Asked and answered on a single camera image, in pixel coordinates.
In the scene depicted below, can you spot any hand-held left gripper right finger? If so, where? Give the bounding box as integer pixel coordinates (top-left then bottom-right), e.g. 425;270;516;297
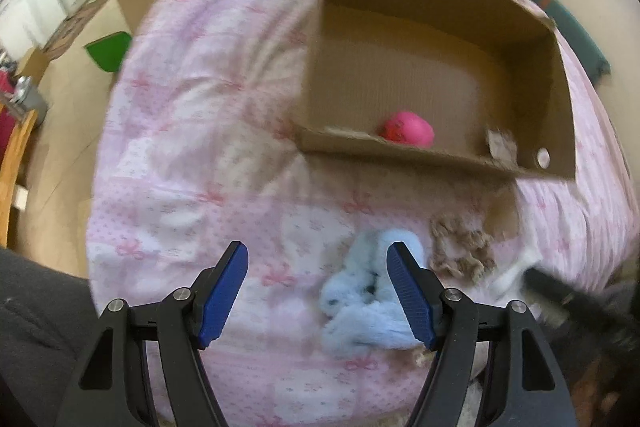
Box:
386;242;573;427

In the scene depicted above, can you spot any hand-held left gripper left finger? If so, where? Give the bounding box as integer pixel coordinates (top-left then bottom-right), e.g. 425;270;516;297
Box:
55;241;249;427

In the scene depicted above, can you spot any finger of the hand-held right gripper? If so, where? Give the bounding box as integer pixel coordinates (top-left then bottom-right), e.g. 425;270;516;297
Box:
522;266;640;358

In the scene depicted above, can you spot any light blue plush toy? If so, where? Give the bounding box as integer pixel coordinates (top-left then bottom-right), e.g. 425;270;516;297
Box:
319;229;431;355

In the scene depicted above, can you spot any white plush toy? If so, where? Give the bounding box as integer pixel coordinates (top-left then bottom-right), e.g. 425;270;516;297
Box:
487;247;568;328

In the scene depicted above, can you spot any brown cardboard box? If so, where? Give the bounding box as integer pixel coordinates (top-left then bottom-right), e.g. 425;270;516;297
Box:
292;0;578;182

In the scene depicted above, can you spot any beige knitted soft toy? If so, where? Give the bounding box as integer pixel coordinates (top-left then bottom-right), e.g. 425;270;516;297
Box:
429;214;497;282

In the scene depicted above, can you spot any pink round soft toy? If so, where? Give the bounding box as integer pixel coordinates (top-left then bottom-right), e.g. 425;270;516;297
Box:
377;110;435;150

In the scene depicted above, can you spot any pink patchwork quilt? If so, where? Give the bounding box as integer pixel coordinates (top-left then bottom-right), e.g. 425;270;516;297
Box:
86;0;632;427

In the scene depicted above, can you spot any small beige fuzzy toy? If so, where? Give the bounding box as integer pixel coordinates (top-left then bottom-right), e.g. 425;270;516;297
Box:
486;129;518;165

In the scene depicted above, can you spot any person's dark grey clothing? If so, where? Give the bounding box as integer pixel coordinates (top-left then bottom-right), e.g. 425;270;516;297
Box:
0;247;108;427

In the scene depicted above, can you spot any wooden chair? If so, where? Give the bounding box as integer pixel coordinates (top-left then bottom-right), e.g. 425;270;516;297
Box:
0;104;40;249

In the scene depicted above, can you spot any green plastic board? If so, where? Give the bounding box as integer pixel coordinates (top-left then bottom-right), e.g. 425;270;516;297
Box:
84;31;132;74

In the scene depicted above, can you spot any grey metal fixture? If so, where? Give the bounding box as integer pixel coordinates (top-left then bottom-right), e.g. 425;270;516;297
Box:
5;76;50;122

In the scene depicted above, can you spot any teal cushion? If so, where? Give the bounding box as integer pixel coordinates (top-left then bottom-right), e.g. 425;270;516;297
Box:
502;0;612;82

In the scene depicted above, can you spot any magenta bag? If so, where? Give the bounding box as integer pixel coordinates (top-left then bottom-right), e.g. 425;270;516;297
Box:
0;69;18;160

